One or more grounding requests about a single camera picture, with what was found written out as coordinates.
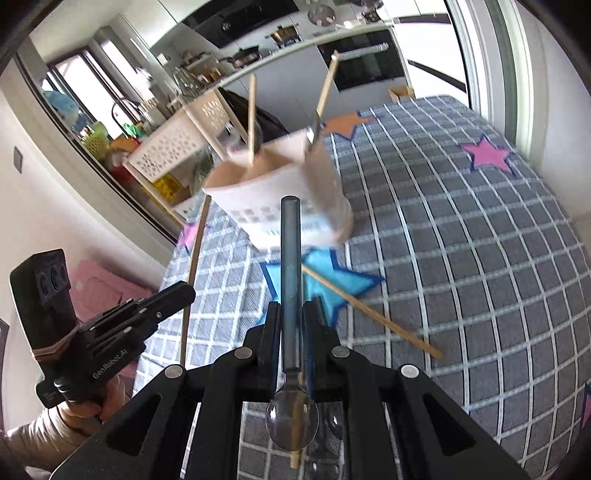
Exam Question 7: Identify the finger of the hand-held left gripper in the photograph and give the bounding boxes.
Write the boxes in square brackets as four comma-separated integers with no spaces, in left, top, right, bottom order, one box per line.
[137,281,197,325]

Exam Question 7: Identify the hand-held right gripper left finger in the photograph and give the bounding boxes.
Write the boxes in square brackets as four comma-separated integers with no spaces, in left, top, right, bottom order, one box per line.
[50,301,284,480]

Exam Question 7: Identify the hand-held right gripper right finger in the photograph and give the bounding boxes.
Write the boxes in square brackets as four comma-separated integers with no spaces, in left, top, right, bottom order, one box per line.
[301,296,533,480]

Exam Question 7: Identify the beige plastic utensil holder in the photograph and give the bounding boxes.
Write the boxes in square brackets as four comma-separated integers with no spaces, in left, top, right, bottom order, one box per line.
[202,128,355,252]

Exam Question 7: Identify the person's left forearm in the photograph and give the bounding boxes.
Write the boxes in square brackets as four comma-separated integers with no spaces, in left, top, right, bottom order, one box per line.
[0,406,108,480]

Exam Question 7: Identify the person's left hand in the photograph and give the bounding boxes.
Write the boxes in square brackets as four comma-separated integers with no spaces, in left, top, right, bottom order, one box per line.
[60,375,131,435]

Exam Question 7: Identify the pink padded seat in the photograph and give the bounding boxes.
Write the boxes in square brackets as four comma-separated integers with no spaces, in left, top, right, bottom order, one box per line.
[68,258,158,384]

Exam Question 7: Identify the grey checked star tablecloth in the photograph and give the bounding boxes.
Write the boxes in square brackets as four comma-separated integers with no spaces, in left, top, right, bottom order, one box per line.
[134,95,591,480]

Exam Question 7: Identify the beige plastic storage trolley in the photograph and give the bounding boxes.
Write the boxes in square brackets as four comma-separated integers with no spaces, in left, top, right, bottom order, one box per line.
[124,87,252,223]

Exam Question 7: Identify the green plastic basket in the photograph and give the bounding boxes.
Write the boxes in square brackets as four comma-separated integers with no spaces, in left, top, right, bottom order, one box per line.
[80,121,110,161]

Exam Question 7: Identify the curved kitchen faucet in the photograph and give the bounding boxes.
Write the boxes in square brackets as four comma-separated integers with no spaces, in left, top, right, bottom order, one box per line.
[110,96,154,136]

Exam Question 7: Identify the black chair back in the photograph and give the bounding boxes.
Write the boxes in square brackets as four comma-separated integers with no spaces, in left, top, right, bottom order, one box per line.
[217,89,290,145]

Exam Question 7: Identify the blue hanging towel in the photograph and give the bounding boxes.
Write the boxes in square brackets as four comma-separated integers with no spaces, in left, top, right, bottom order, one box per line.
[43,89,89,131]

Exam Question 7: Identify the black wok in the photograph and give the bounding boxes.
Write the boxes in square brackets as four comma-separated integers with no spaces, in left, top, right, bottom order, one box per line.
[219,45,262,68]

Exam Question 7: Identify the black built-in oven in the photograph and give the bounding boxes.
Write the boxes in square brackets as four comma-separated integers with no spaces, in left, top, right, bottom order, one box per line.
[318,27,408,94]

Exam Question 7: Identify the black range hood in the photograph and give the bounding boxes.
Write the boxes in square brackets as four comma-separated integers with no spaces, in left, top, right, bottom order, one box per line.
[181,0,298,48]

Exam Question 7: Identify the white refrigerator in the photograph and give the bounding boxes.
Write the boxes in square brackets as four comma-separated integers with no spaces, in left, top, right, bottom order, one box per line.
[392,0,482,94]

